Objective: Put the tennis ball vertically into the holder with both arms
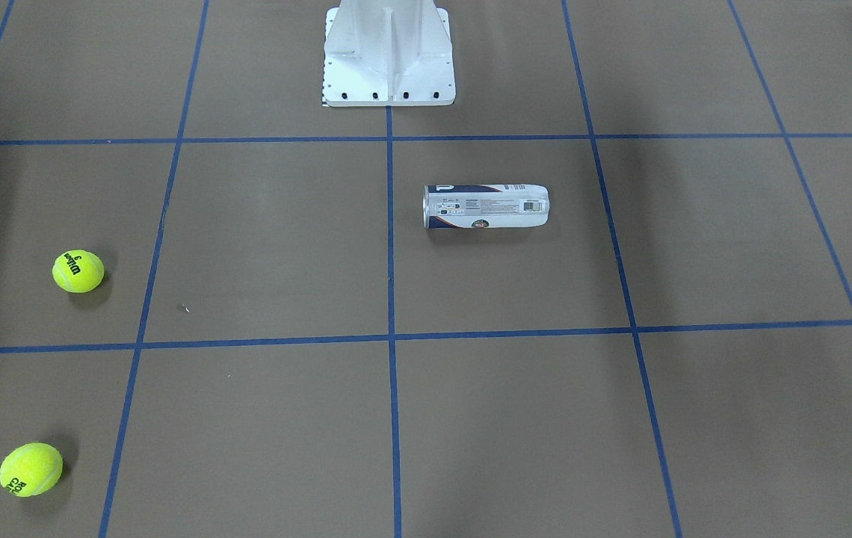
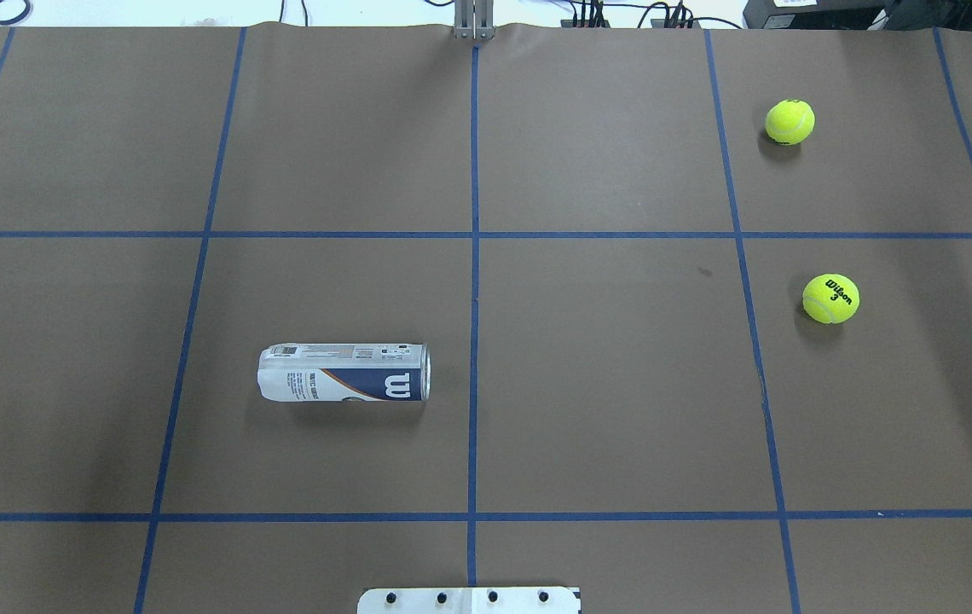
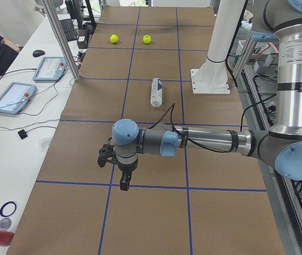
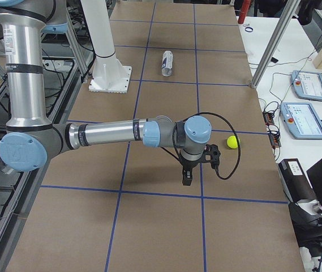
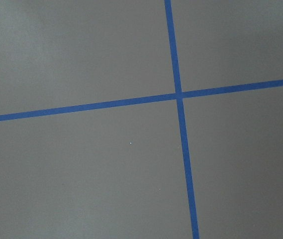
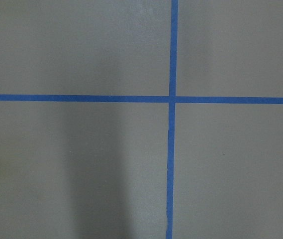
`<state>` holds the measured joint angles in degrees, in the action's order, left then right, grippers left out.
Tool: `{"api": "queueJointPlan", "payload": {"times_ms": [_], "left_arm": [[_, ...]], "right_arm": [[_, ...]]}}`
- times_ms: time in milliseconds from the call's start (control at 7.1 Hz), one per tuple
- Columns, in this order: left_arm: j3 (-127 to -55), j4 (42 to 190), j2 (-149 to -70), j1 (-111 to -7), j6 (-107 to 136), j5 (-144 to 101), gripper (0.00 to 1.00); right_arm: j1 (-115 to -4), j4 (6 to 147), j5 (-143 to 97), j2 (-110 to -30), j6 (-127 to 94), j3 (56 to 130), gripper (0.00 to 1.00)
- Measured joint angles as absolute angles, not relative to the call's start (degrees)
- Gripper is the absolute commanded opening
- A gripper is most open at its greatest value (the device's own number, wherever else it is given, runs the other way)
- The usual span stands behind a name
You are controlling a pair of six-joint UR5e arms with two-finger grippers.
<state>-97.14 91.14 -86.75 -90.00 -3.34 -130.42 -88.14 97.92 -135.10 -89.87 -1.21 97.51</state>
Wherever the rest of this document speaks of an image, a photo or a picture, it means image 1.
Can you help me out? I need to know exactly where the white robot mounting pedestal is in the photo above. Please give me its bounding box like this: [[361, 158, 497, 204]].
[[321, 1, 457, 107]]

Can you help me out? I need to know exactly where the yellow Wilson tennis ball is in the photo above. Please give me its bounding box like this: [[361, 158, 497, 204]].
[[51, 250, 105, 294]]

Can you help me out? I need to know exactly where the yellow Roland Garros tennis ball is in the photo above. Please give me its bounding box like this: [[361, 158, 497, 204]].
[[0, 442, 64, 498]]

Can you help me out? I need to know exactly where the clear tennis ball can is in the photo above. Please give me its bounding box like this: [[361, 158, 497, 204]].
[[422, 184, 550, 229]]

